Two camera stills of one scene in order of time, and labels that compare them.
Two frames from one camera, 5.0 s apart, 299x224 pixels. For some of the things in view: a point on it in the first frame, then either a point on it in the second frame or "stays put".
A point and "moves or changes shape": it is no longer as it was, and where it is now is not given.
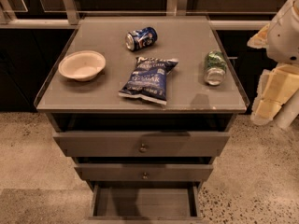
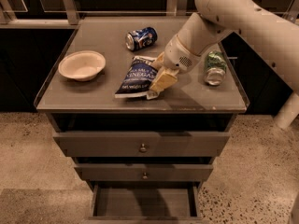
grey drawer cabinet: [144, 106] stays put
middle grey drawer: [143, 172] stays put
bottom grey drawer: [145, 201] stays put
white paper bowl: [83, 65] stays put
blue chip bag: [148, 78] moves or changes shape
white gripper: [284, 37] to [177, 56]
